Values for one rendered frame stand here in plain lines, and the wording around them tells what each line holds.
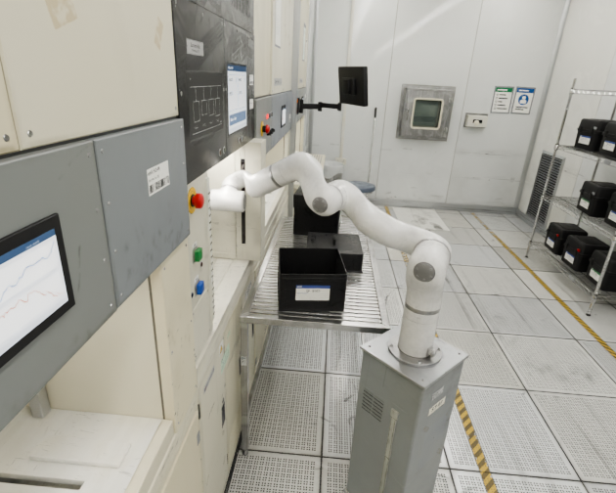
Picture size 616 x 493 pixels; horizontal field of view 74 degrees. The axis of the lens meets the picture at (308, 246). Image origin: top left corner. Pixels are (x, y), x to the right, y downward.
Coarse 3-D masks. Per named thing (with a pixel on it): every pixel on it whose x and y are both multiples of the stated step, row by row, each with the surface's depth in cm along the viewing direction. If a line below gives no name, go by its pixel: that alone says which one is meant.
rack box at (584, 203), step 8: (584, 184) 362; (592, 184) 351; (600, 184) 349; (608, 184) 350; (584, 192) 359; (592, 192) 348; (600, 192) 340; (608, 192) 339; (584, 200) 359; (592, 200) 347; (600, 200) 341; (608, 200) 340; (584, 208) 359; (592, 208) 347; (600, 208) 345; (592, 216) 349; (600, 216) 347
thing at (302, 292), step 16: (288, 256) 189; (304, 256) 190; (320, 256) 191; (336, 256) 191; (288, 272) 192; (304, 272) 193; (320, 272) 194; (336, 272) 190; (288, 288) 165; (304, 288) 165; (320, 288) 166; (336, 288) 167; (288, 304) 168; (304, 304) 168; (320, 304) 169; (336, 304) 170
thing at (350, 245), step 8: (312, 232) 229; (312, 240) 218; (320, 240) 218; (328, 240) 219; (336, 240) 219; (344, 240) 220; (352, 240) 221; (344, 248) 208; (352, 248) 209; (360, 248) 210; (344, 256) 204; (352, 256) 204; (360, 256) 203; (344, 264) 205; (352, 264) 205; (360, 264) 205; (352, 272) 206; (360, 272) 206
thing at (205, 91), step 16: (240, 64) 143; (192, 80) 97; (208, 80) 109; (192, 96) 98; (208, 96) 110; (192, 112) 99; (208, 112) 111; (192, 128) 99; (208, 128) 112; (192, 192) 104; (192, 208) 105; (240, 352) 180
